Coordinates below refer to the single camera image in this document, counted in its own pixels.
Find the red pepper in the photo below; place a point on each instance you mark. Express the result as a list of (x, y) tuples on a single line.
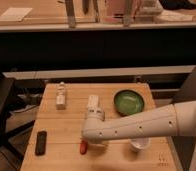
[(83, 147)]

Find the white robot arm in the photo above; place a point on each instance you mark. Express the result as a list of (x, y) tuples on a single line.
[(177, 119)]

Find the white sponge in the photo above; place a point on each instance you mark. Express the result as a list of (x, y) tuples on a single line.
[(93, 101)]

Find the green bowl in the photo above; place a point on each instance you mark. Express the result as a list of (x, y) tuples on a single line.
[(128, 102)]

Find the white plastic bottle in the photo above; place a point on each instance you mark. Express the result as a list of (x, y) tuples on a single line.
[(61, 96)]

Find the white paper cup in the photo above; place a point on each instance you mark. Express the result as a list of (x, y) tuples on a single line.
[(139, 144)]

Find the black rectangular remote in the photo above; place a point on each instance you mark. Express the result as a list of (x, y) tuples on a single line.
[(41, 143)]

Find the black chair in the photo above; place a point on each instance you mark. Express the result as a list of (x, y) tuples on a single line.
[(8, 101)]

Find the white paper sheet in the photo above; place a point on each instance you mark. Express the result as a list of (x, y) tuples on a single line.
[(13, 14)]

